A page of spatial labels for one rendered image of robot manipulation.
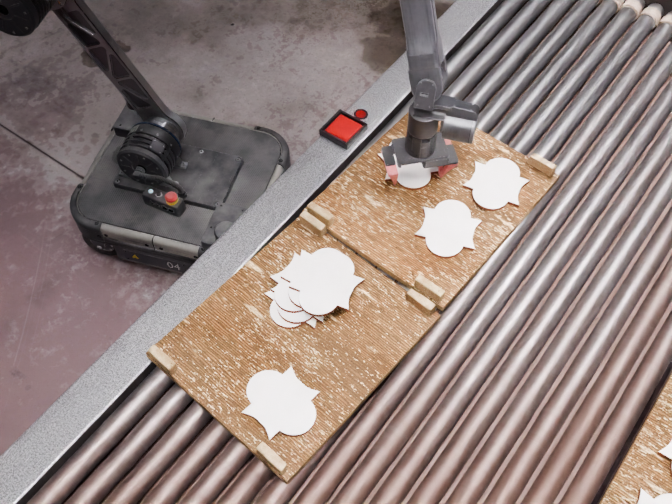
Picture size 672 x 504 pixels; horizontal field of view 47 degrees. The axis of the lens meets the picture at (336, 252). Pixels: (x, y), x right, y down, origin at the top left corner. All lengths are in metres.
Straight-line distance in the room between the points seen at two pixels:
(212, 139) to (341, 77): 0.73
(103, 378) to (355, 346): 0.45
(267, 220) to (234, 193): 0.92
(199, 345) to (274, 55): 2.01
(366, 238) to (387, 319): 0.18
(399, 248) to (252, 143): 1.20
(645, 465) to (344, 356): 0.53
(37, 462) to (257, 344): 0.41
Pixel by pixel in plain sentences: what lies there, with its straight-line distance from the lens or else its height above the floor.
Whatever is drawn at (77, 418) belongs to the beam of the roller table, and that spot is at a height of 0.91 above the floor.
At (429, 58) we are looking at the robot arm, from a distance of 1.40.
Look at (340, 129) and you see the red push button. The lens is 1.71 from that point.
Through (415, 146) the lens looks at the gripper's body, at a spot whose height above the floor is 1.07.
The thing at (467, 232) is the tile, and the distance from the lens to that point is 1.54.
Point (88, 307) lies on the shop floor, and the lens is 2.65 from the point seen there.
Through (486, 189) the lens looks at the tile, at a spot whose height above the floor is 0.94.
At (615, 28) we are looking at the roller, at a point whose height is 0.92.
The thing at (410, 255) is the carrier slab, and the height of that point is 0.94.
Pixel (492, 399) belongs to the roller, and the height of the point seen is 0.92.
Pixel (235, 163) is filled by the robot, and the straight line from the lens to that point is 2.54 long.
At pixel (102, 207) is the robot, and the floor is 0.24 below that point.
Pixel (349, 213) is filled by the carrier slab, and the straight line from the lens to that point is 1.55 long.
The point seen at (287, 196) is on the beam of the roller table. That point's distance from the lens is 1.61.
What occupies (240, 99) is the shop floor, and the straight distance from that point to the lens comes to 3.10.
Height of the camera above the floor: 2.19
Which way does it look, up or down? 56 degrees down
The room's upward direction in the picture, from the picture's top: 1 degrees counter-clockwise
